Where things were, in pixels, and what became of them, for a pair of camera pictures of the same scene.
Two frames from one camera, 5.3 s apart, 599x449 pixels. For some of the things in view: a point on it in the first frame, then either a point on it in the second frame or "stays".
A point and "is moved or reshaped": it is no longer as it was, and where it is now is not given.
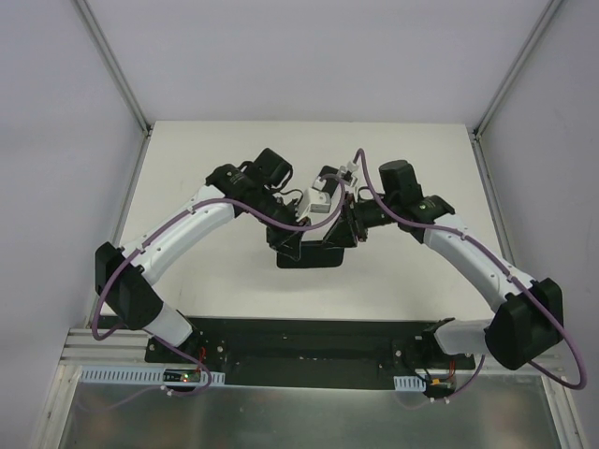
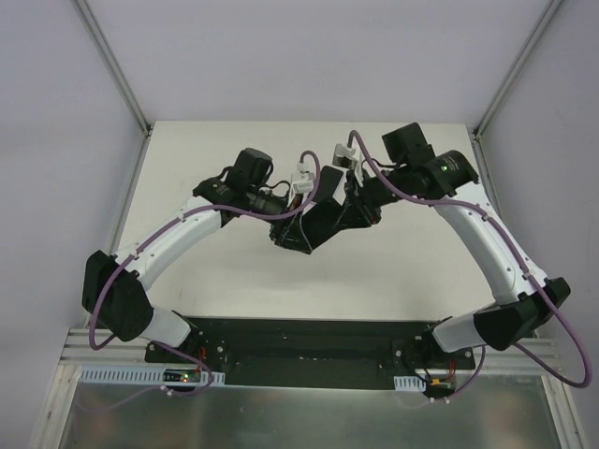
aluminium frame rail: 121,347 stays
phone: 314,254 is moved or reshaped
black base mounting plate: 316,354 stays
